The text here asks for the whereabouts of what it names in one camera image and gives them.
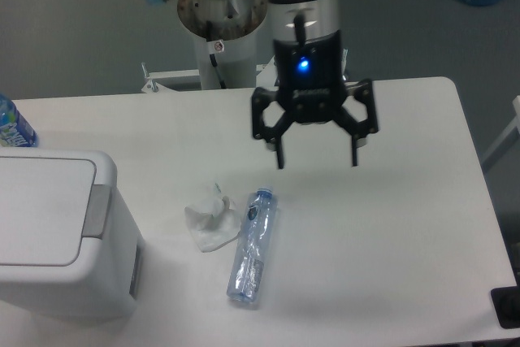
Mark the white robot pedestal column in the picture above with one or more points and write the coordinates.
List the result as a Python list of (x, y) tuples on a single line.
[(227, 64)]

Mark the black device at table edge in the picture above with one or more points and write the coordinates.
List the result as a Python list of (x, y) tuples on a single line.
[(506, 304)]

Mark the white frame at right edge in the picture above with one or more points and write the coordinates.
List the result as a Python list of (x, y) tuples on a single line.
[(503, 142)]

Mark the white push-lid trash can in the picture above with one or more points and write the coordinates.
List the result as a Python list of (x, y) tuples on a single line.
[(69, 244)]

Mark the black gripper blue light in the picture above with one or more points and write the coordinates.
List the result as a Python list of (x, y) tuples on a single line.
[(311, 91)]

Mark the empty clear plastic bottle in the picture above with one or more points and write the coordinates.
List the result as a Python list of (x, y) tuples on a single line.
[(253, 243)]

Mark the blue labelled water bottle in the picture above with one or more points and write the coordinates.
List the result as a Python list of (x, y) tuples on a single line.
[(15, 129)]

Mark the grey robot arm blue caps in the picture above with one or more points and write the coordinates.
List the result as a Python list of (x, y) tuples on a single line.
[(297, 21)]

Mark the crumpled white tissue wrapper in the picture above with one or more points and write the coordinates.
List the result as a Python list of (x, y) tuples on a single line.
[(214, 221)]

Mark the white pedestal base frame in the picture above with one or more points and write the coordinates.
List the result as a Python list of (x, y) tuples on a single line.
[(189, 80)]

